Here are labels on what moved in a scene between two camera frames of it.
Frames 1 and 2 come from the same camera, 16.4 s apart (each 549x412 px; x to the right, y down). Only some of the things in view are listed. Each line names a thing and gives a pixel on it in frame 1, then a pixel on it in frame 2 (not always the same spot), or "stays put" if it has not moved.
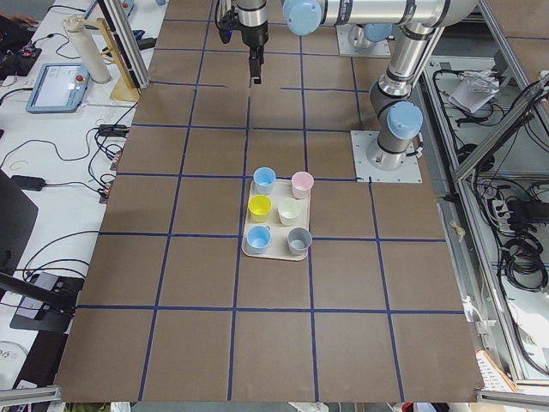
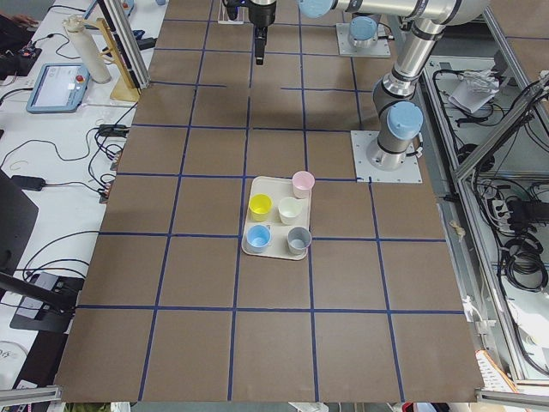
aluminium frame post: (126, 41) stays put
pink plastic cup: (302, 183) stays put
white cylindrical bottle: (87, 46) stays put
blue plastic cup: (264, 178) -> (257, 238)
